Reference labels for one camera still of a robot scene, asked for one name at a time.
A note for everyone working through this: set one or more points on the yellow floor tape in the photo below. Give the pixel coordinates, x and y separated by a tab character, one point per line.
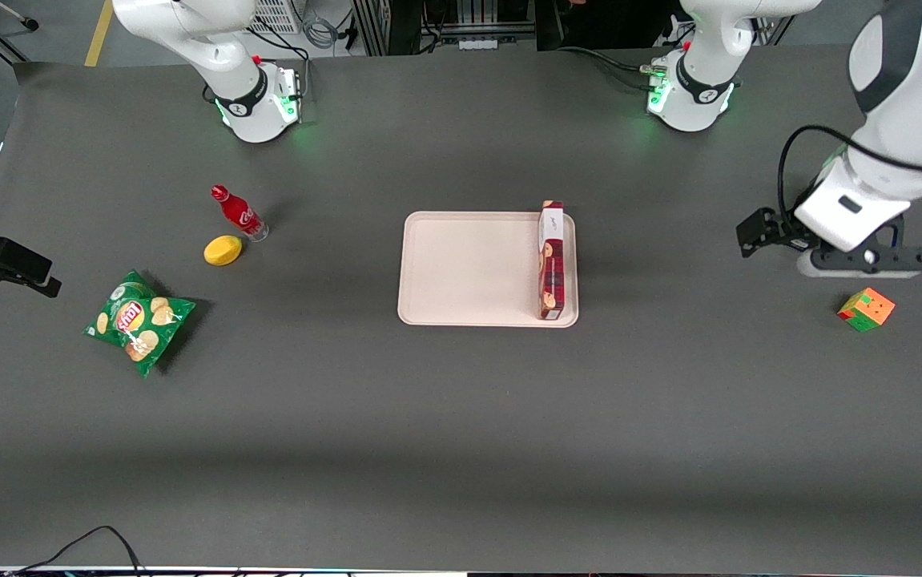
97	36

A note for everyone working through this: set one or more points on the white power strip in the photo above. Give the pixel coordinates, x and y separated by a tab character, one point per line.
478	43

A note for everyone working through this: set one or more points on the white perforated basket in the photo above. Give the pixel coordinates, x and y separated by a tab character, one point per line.
276	16

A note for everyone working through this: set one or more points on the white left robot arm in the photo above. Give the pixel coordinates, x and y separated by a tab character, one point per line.
697	96

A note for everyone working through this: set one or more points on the red cola bottle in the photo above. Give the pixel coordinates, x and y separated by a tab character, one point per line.
238	212

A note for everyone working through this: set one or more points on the red cookie box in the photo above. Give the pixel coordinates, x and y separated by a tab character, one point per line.
552	272

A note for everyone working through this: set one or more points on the beige plastic tray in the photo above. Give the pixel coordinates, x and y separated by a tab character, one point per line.
469	272

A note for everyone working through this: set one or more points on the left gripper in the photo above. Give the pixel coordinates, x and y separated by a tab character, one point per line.
781	232

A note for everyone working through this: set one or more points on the green chips bag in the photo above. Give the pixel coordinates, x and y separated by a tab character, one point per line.
136	324

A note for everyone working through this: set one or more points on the black equipment rack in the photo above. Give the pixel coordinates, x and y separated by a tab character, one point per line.
364	24

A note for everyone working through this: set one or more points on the orange green puzzle cube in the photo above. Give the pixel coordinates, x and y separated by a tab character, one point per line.
865	311

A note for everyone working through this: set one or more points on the yellow lemon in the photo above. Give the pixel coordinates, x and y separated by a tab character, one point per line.
223	251

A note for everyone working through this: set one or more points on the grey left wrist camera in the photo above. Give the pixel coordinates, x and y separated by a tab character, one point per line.
869	263

